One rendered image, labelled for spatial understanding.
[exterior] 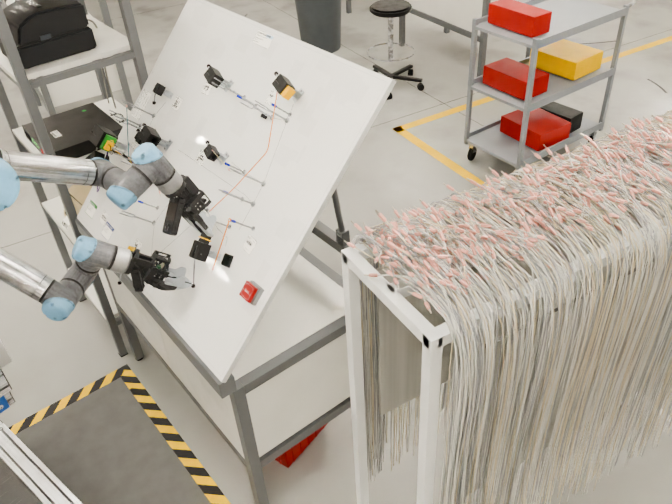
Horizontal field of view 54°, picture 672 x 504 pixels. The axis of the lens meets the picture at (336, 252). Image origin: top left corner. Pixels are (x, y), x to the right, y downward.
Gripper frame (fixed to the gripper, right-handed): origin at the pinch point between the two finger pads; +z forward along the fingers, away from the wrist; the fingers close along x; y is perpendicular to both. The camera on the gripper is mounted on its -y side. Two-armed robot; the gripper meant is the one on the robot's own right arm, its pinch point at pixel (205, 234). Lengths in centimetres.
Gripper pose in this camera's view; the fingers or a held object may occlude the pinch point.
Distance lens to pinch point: 210.2
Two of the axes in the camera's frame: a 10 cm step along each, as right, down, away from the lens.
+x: -7.2, -2.4, 6.5
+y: 5.6, -7.6, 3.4
